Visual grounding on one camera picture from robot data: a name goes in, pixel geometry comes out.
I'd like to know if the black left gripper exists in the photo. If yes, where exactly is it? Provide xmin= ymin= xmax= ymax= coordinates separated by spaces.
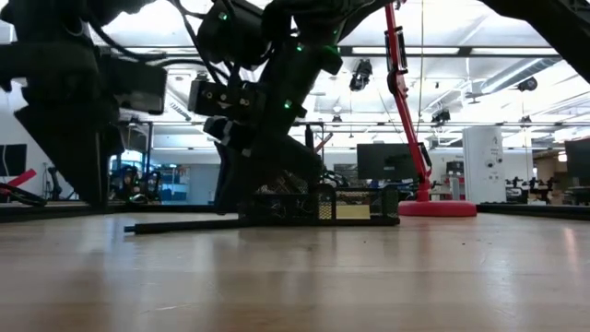
xmin=0 ymin=42 xmax=127 ymax=209

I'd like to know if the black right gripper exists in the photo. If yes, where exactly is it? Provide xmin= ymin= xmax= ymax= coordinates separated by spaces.
xmin=204 ymin=116 xmax=325 ymax=216

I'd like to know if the orange pencil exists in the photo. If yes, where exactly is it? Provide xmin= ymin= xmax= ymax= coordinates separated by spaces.
xmin=313 ymin=132 xmax=335 ymax=155

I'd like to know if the black mesh desk organizer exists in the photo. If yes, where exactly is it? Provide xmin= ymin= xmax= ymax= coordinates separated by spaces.
xmin=236 ymin=172 xmax=402 ymax=228

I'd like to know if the red bar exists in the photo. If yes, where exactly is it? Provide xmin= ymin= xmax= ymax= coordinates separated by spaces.
xmin=6 ymin=167 xmax=39 ymax=188

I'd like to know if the yellow sticky note pad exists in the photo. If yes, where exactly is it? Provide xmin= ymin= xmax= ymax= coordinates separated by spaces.
xmin=335 ymin=203 xmax=372 ymax=221

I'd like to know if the black computer monitor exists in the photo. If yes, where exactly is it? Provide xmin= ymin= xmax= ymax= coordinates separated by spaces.
xmin=563 ymin=137 xmax=590 ymax=182
xmin=356 ymin=142 xmax=419 ymax=182

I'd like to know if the red desk lamp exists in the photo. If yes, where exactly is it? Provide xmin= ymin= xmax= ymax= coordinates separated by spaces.
xmin=383 ymin=2 xmax=478 ymax=219

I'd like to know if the white pillar cabinet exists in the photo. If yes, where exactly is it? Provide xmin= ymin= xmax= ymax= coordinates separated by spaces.
xmin=461 ymin=124 xmax=508 ymax=206

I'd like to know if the black aluminium table frame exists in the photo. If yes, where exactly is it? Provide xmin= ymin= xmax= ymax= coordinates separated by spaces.
xmin=0 ymin=199 xmax=590 ymax=226

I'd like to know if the black wall screen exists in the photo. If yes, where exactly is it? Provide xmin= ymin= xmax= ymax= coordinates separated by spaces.
xmin=0 ymin=143 xmax=29 ymax=178

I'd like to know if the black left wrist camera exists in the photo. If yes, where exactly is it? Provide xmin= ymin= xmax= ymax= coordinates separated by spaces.
xmin=102 ymin=54 xmax=169 ymax=116

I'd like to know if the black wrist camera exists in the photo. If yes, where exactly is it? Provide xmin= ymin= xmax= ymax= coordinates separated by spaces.
xmin=102 ymin=54 xmax=169 ymax=116
xmin=187 ymin=78 xmax=268 ymax=123

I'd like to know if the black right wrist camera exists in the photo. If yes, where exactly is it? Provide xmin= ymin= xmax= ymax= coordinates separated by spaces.
xmin=187 ymin=78 xmax=268 ymax=123

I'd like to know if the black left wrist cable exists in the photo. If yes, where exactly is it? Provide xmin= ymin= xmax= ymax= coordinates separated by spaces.
xmin=87 ymin=8 xmax=168 ymax=65

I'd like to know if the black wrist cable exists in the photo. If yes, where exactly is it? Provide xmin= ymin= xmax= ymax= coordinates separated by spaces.
xmin=170 ymin=0 xmax=231 ymax=87
xmin=87 ymin=8 xmax=168 ymax=65

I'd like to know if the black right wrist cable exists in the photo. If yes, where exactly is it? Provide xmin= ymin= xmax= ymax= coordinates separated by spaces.
xmin=170 ymin=0 xmax=231 ymax=87

